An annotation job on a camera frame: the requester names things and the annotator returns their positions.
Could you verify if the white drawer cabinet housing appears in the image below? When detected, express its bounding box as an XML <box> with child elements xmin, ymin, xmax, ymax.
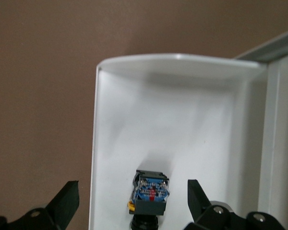
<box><xmin>234</xmin><ymin>25</ymin><xmax>288</xmax><ymax>230</ymax></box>

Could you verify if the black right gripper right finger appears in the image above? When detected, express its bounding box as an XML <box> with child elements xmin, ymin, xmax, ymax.
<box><xmin>184</xmin><ymin>178</ymin><xmax>286</xmax><ymax>230</ymax></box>

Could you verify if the white plastic bin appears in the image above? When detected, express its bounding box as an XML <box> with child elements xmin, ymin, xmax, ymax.
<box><xmin>88</xmin><ymin>52</ymin><xmax>270</xmax><ymax>230</ymax></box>

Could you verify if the brown table cover sheet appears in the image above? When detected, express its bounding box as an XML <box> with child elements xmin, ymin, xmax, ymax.
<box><xmin>0</xmin><ymin>0</ymin><xmax>288</xmax><ymax>218</ymax></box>

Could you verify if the green push button switch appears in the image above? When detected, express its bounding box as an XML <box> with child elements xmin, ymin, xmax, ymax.
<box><xmin>128</xmin><ymin>169</ymin><xmax>171</xmax><ymax>230</ymax></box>

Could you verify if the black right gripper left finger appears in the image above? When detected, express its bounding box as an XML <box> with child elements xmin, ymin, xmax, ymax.
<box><xmin>0</xmin><ymin>179</ymin><xmax>81</xmax><ymax>230</ymax></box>

